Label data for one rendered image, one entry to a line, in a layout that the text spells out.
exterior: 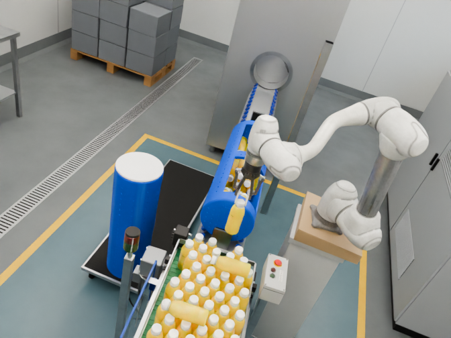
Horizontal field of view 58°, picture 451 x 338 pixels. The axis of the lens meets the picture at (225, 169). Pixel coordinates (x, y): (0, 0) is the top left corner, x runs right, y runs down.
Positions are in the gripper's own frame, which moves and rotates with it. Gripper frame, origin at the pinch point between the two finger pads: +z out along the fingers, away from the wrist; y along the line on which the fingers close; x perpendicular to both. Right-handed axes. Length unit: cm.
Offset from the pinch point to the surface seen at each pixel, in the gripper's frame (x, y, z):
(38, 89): -250, 256, 139
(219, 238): -10.5, 4.1, 39.3
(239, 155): -56, 7, 16
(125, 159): -44, 71, 35
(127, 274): 29, 39, 39
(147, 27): -338, 164, 64
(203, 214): -14.3, 15.7, 30.0
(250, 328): 11, -26, 74
